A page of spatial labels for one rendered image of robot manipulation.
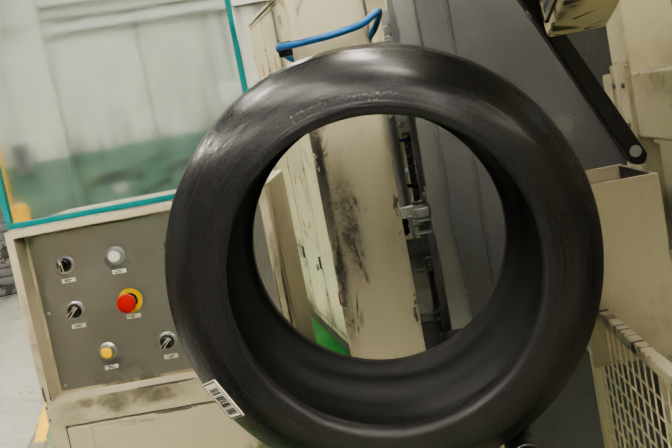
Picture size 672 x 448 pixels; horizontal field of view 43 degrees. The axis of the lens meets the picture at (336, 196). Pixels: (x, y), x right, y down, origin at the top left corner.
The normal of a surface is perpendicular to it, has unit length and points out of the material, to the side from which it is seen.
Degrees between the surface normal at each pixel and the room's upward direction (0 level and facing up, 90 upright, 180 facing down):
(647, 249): 90
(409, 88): 80
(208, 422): 90
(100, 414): 90
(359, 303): 90
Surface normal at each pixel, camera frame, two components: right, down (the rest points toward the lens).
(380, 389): -0.03, -0.07
